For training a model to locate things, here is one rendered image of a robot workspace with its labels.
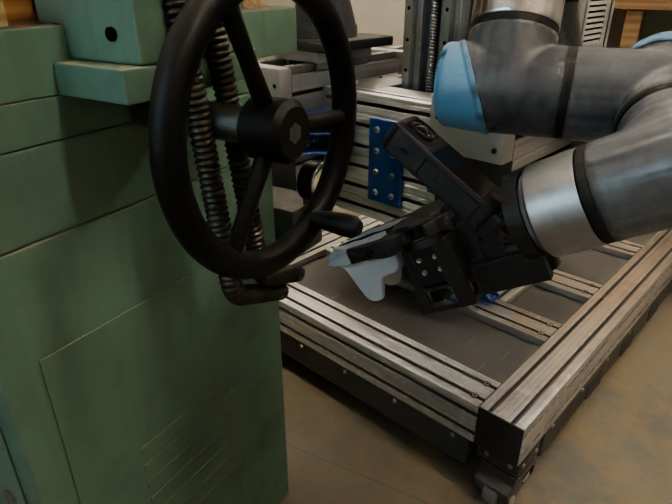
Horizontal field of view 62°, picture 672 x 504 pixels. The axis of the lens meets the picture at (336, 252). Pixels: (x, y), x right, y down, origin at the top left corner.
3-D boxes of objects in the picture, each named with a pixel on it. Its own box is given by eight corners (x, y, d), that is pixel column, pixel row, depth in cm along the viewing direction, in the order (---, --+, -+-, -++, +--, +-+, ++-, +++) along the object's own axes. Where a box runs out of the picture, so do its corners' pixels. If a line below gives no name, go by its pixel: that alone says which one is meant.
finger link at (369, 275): (333, 316, 55) (410, 297, 49) (307, 262, 54) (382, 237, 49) (349, 302, 58) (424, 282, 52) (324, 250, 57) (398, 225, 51)
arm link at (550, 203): (563, 161, 38) (585, 134, 44) (500, 183, 40) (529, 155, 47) (603, 260, 39) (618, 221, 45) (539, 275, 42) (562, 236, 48)
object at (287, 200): (296, 259, 88) (295, 212, 84) (236, 242, 94) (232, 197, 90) (325, 240, 94) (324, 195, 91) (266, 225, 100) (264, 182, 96)
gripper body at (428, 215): (414, 318, 49) (549, 290, 42) (374, 230, 48) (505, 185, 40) (446, 281, 55) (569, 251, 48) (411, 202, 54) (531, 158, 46)
